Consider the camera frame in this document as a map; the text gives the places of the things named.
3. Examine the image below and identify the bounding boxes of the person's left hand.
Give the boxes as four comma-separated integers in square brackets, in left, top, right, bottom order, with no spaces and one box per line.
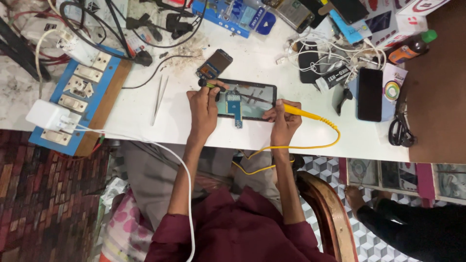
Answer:
[186,80,230,139]

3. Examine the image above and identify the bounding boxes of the person's right hand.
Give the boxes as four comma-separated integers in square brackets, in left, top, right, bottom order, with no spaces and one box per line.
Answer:
[262,98,303,147]

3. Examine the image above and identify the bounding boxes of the black green hand tool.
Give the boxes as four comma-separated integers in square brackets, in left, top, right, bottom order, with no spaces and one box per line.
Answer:
[198,78,227,94]

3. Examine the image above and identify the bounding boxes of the yellow soldering iron with cable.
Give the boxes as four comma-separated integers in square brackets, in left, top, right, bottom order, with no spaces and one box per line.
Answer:
[232,103,341,176]

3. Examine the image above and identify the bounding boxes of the small opened phone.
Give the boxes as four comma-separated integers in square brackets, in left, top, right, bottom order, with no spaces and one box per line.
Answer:
[196,49,233,80]

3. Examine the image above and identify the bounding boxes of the blue circuit board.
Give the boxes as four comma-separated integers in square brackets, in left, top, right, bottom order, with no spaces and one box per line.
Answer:
[225,90,244,129]

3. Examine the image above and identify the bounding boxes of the black tablet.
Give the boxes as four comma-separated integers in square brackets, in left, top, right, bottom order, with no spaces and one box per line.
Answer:
[216,78,277,122]

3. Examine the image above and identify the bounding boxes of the metal tweezers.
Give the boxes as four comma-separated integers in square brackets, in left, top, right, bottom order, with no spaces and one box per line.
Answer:
[151,74,170,127]

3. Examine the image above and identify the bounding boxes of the black clip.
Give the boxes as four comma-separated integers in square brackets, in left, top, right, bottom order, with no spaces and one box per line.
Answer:
[125,13,163,43]
[165,12,196,40]

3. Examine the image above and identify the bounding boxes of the blue packet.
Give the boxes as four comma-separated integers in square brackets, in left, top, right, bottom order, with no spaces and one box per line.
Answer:
[191,0,276,39]

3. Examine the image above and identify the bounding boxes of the phone with bare back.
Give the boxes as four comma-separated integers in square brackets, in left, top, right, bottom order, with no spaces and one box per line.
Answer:
[269,0,316,34]

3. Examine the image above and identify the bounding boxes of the black pliers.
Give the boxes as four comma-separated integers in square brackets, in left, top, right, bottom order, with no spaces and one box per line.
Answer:
[336,87,353,116]

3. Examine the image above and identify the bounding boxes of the white plug adapter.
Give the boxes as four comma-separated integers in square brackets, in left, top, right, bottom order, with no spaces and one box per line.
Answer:
[57,31,101,67]

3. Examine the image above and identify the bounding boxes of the light blue card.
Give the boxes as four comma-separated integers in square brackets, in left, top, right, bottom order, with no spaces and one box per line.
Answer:
[329,9,373,45]

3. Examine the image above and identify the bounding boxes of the large black phone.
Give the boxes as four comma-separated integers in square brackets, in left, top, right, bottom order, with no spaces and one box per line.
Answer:
[357,68,384,123]

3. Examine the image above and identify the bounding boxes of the pink floral cloth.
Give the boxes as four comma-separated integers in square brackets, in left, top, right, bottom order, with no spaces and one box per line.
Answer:
[99,188,154,262]

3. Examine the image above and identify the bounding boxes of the wooden chair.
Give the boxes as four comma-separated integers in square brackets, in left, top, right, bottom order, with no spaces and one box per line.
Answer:
[296,170,359,262]

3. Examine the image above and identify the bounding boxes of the white charger adapter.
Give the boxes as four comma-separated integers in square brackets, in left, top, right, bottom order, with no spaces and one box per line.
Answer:
[25,100,72,132]

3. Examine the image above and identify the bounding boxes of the paper card with round print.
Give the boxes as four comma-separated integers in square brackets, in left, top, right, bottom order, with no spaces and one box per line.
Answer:
[382,63,408,108]

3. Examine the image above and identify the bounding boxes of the black scissors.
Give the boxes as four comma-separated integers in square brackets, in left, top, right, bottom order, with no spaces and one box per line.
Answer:
[388,101,418,148]

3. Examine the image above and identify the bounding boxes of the white red box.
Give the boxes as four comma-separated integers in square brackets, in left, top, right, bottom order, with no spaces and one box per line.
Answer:
[364,0,429,49]

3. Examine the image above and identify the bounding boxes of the bottle with green cap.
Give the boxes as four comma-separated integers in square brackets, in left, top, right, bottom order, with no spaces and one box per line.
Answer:
[387,29,438,65]

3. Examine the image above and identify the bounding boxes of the thin black wire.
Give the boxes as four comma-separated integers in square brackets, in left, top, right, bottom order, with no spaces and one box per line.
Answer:
[122,55,194,90]

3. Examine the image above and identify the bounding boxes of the black plug with cable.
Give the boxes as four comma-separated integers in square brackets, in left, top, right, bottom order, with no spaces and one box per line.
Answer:
[59,1,154,67]

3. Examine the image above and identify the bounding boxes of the long white charger cable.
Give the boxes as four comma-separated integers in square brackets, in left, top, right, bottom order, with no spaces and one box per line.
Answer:
[60,116,196,262]

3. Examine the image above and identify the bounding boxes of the black phone under cables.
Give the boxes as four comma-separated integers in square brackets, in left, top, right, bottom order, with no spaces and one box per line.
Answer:
[297,40,322,84]

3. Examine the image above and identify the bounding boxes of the tangle of white cables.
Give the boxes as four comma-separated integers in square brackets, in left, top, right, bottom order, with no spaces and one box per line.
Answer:
[275,33,387,75]

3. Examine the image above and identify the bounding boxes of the blue switch board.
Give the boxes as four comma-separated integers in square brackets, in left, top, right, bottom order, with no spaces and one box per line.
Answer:
[29,45,133,157]

